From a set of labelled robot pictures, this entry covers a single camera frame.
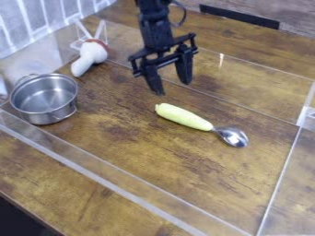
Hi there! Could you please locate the black bar on table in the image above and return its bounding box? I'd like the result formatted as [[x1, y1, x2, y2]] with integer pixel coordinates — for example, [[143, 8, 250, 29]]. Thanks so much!
[[199, 4, 281, 30]]

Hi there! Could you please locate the clear acrylic stand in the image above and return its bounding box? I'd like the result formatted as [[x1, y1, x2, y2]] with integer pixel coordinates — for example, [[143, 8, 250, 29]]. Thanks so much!
[[71, 20, 108, 51]]

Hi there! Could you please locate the green handled metal spoon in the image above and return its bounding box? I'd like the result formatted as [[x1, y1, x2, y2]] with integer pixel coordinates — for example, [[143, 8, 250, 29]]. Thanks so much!
[[155, 103, 249, 148]]

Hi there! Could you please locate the white toy mushroom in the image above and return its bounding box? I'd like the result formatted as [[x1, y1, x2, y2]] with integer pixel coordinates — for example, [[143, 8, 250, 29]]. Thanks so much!
[[71, 39, 108, 77]]

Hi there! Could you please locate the small steel pot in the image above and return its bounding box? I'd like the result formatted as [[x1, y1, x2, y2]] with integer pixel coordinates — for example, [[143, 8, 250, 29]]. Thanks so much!
[[10, 73, 79, 125]]

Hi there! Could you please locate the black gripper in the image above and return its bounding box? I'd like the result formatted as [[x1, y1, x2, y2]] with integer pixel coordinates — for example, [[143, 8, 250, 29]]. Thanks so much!
[[128, 0, 198, 96]]

